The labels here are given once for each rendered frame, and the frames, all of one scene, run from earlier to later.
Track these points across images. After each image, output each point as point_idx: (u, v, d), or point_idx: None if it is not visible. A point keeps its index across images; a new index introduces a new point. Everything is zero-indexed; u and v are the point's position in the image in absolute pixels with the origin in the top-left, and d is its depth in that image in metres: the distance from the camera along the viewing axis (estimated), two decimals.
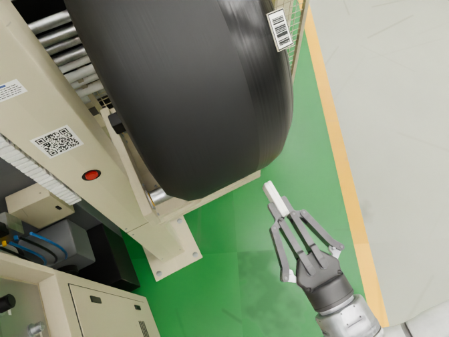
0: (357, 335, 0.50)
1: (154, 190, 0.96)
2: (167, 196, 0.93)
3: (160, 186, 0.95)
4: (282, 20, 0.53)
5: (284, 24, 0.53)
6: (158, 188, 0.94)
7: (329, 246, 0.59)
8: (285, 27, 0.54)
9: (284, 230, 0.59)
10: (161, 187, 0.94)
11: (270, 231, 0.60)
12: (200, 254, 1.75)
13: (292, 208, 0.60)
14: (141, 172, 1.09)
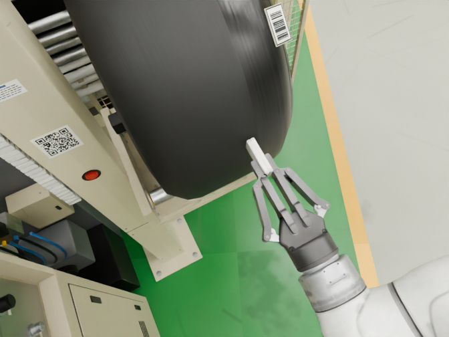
0: (341, 293, 0.47)
1: (154, 190, 0.96)
2: (167, 196, 0.93)
3: (160, 186, 0.95)
4: (280, 15, 0.53)
5: (282, 19, 0.53)
6: (158, 188, 0.94)
7: (314, 205, 0.56)
8: (283, 21, 0.53)
9: (266, 188, 0.55)
10: (161, 187, 0.94)
11: (252, 189, 0.56)
12: (200, 254, 1.75)
13: (276, 166, 0.57)
14: (141, 172, 1.09)
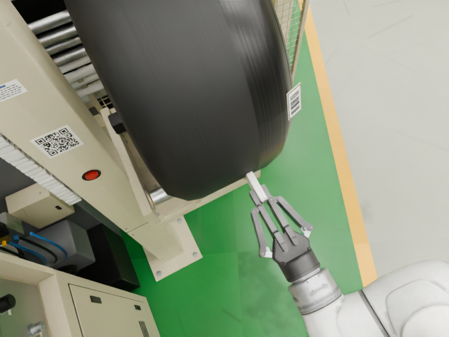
0: (320, 299, 0.60)
1: (154, 190, 0.96)
2: (167, 196, 0.93)
3: (160, 186, 0.95)
4: (297, 93, 0.60)
5: (298, 96, 0.60)
6: (158, 188, 0.94)
7: (301, 227, 0.69)
8: (298, 97, 0.61)
9: (262, 213, 0.68)
10: (161, 187, 0.94)
11: (251, 214, 0.69)
12: (200, 254, 1.75)
13: (270, 195, 0.70)
14: (141, 172, 1.09)
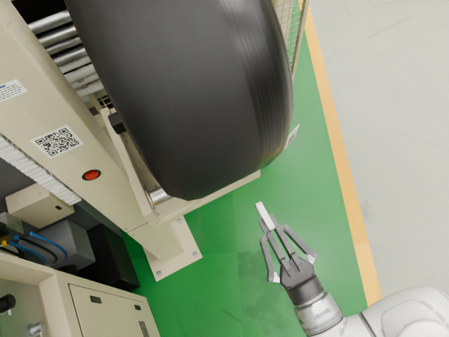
0: (324, 323, 0.66)
1: (156, 195, 0.93)
2: None
3: (164, 196, 0.93)
4: (294, 132, 0.68)
5: (294, 133, 0.69)
6: (164, 199, 0.93)
7: (306, 254, 0.75)
8: (294, 134, 0.70)
9: (270, 241, 0.74)
10: (166, 198, 0.94)
11: (260, 241, 0.75)
12: (200, 254, 1.75)
13: (278, 224, 0.76)
14: (141, 172, 1.09)
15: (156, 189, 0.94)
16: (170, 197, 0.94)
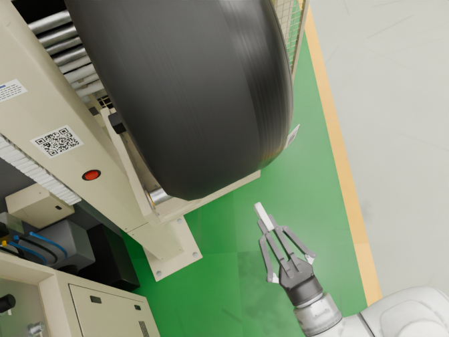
0: (323, 323, 0.66)
1: (156, 195, 0.93)
2: None
3: (164, 196, 0.93)
4: (294, 132, 0.68)
5: (294, 133, 0.69)
6: (164, 199, 0.93)
7: (305, 254, 0.75)
8: (294, 134, 0.70)
9: (269, 241, 0.74)
10: (166, 198, 0.94)
11: (259, 242, 0.75)
12: (200, 254, 1.75)
13: (276, 225, 0.76)
14: (141, 172, 1.09)
15: (156, 189, 0.94)
16: (170, 197, 0.94)
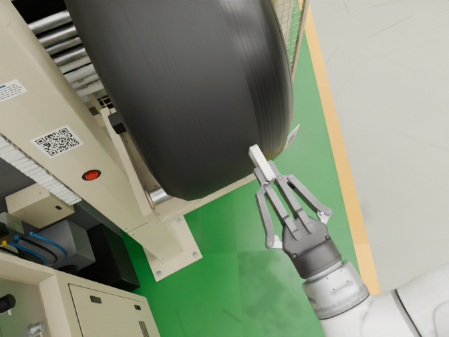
0: (344, 301, 0.47)
1: (156, 195, 0.93)
2: None
3: (164, 196, 0.93)
4: (294, 132, 0.68)
5: (294, 133, 0.69)
6: (164, 199, 0.93)
7: (317, 212, 0.56)
8: (294, 134, 0.70)
9: (270, 194, 0.56)
10: (166, 198, 0.94)
11: (256, 196, 0.57)
12: (200, 254, 1.75)
13: (279, 173, 0.57)
14: (141, 172, 1.09)
15: (156, 189, 0.94)
16: (170, 197, 0.94)
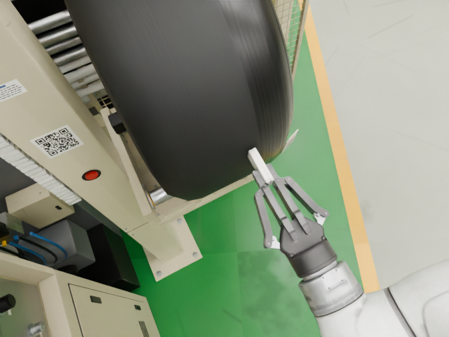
0: (339, 299, 0.49)
1: (154, 190, 0.94)
2: (169, 199, 0.95)
3: (160, 189, 0.93)
4: (293, 136, 0.70)
5: (293, 137, 0.71)
6: (160, 193, 0.93)
7: (313, 213, 0.58)
8: (293, 138, 0.71)
9: (268, 196, 0.58)
10: (163, 192, 0.93)
11: (254, 198, 0.59)
12: (200, 254, 1.75)
13: (277, 176, 0.59)
14: (141, 172, 1.09)
15: (156, 189, 0.96)
16: None
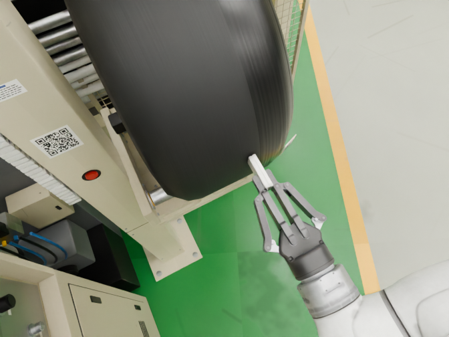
0: (336, 301, 0.51)
1: (154, 190, 0.96)
2: (167, 195, 0.93)
3: (160, 186, 0.95)
4: (291, 140, 0.72)
5: (291, 141, 0.73)
6: (158, 188, 0.94)
7: (311, 218, 0.60)
8: (291, 142, 0.73)
9: (267, 201, 0.59)
10: (161, 187, 0.94)
11: (254, 202, 0.60)
12: (200, 254, 1.75)
13: (276, 181, 0.61)
14: (141, 172, 1.09)
15: None
16: None
